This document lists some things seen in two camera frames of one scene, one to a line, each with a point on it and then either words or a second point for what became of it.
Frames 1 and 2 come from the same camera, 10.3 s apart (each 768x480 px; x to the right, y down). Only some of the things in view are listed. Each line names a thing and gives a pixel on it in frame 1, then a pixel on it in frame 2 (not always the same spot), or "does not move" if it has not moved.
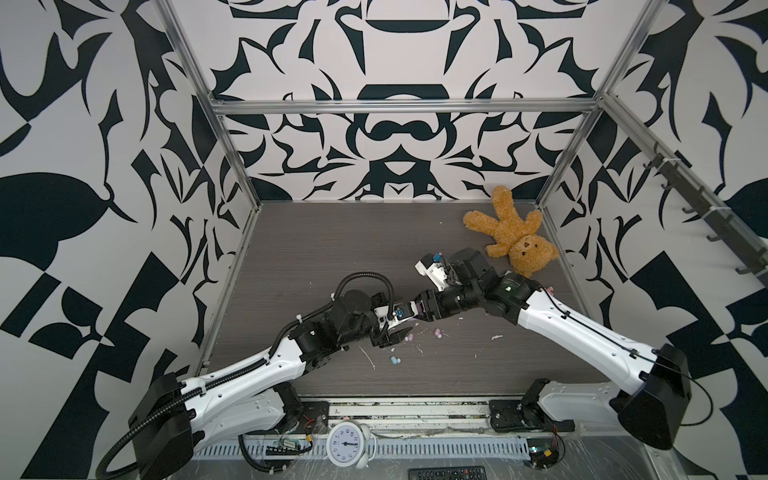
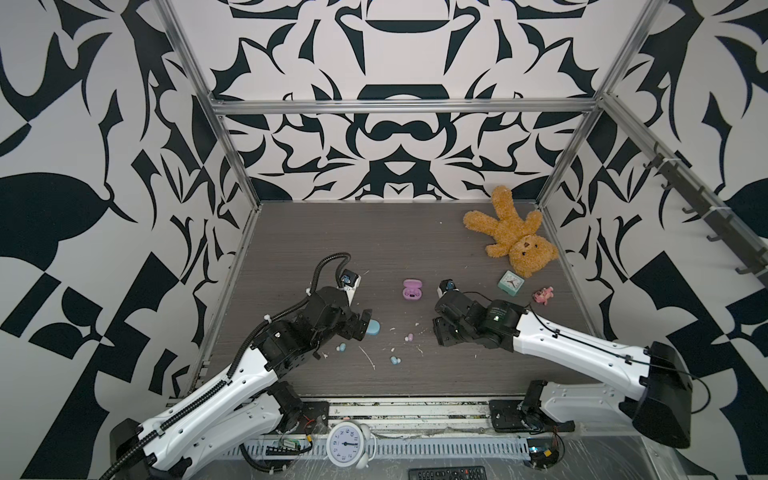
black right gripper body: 454,298 -> 444,334
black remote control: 448,473 does not move
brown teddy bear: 517,238 does not move
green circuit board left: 289,446 does not move
